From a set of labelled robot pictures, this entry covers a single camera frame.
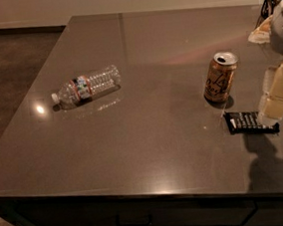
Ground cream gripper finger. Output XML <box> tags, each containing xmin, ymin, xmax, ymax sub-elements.
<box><xmin>258</xmin><ymin>61</ymin><xmax>283</xmax><ymax>126</ymax></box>

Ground clear plastic water bottle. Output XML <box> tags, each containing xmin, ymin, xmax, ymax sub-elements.
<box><xmin>51</xmin><ymin>65</ymin><xmax>122</xmax><ymax>109</ymax></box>

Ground black snack bar wrapper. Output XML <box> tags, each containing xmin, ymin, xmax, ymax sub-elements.
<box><xmin>224</xmin><ymin>112</ymin><xmax>279</xmax><ymax>134</ymax></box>

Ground orange soda can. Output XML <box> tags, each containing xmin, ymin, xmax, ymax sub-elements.
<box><xmin>204</xmin><ymin>51</ymin><xmax>238</xmax><ymax>103</ymax></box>

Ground dark cabinet drawer handle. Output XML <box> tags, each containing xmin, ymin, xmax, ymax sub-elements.
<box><xmin>116</xmin><ymin>214</ymin><xmax>152</xmax><ymax>226</ymax></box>

